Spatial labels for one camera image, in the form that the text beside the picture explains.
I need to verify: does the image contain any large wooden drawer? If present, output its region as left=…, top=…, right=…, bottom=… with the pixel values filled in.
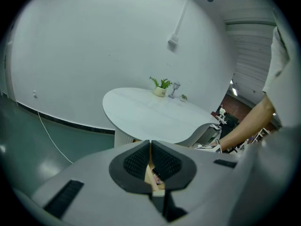
left=143, top=162, right=167, bottom=197

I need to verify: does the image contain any person's grey shirt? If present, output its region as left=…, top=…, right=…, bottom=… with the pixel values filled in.
left=262, top=6, right=301, bottom=129

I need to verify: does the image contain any person's right forearm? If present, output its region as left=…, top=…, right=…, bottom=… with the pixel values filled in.
left=218, top=94, right=276, bottom=150

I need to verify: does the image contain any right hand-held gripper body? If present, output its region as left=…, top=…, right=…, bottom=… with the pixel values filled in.
left=196, top=144, right=223, bottom=153

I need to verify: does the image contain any green plant in cream pot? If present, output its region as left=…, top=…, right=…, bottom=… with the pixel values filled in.
left=149, top=76, right=173, bottom=98

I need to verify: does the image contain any white wall junction box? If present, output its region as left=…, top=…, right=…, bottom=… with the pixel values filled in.
left=167, top=33, right=179, bottom=50

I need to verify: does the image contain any white kidney-shaped desk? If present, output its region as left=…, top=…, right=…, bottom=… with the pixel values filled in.
left=102, top=87, right=222, bottom=148

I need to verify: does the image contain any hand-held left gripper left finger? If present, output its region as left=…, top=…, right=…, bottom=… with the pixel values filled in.
left=32, top=139, right=165, bottom=226

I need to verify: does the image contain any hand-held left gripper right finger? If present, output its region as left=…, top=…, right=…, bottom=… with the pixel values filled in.
left=151, top=139, right=238, bottom=222

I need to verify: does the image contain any small grey lantern lamp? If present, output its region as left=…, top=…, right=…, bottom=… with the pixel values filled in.
left=168, top=81, right=181, bottom=99

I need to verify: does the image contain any white power cable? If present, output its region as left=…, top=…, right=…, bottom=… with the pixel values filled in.
left=35, top=97, right=74, bottom=164

